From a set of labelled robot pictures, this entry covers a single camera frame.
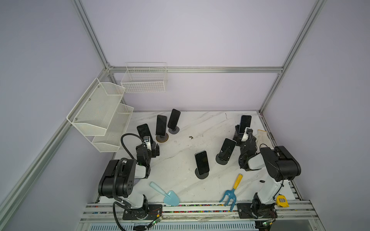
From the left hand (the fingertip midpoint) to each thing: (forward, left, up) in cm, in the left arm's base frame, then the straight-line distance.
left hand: (149, 145), depth 94 cm
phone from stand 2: (-8, -49, +11) cm, 51 cm away
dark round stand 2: (-19, -35, -5) cm, 40 cm away
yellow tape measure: (-33, -77, -3) cm, 84 cm away
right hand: (+7, -63, +7) cm, 63 cm away
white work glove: (+9, -81, -4) cm, 81 cm away
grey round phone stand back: (+15, -15, -4) cm, 22 cm away
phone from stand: (+14, -66, +7) cm, 68 cm away
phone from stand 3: (-15, -34, +6) cm, 38 cm away
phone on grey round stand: (+19, -15, +2) cm, 24 cm away
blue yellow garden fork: (-29, -50, -4) cm, 58 cm away
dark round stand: (-11, -47, -1) cm, 48 cm away
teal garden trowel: (-31, -17, -5) cm, 36 cm away
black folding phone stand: (0, -56, +11) cm, 57 cm away
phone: (+7, +3, +7) cm, 10 cm away
